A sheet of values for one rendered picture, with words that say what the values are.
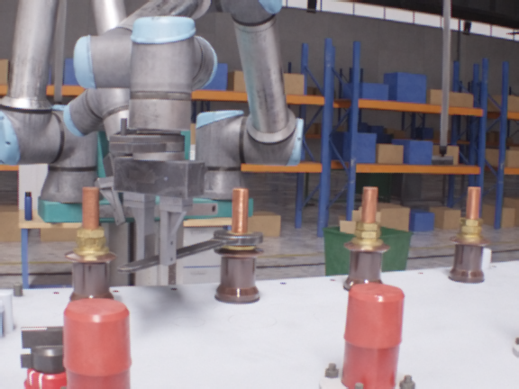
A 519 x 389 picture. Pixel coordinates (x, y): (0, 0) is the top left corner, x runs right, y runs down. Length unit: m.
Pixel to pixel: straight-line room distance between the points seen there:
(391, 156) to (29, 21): 9.20
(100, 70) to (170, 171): 0.25
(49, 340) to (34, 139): 1.04
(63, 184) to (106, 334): 1.23
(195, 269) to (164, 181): 4.61
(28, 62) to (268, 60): 0.63
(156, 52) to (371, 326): 0.46
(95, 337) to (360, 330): 0.31
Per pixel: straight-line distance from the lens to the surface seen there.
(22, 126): 1.75
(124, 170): 0.95
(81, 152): 1.86
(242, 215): 1.16
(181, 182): 0.89
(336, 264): 5.59
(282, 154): 1.96
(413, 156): 10.65
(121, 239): 2.17
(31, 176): 5.86
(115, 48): 1.06
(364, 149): 10.25
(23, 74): 1.75
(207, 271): 5.54
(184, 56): 0.91
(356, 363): 0.78
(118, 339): 0.66
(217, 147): 1.99
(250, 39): 1.63
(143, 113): 0.90
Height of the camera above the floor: 1.69
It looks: 6 degrees down
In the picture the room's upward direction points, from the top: 2 degrees clockwise
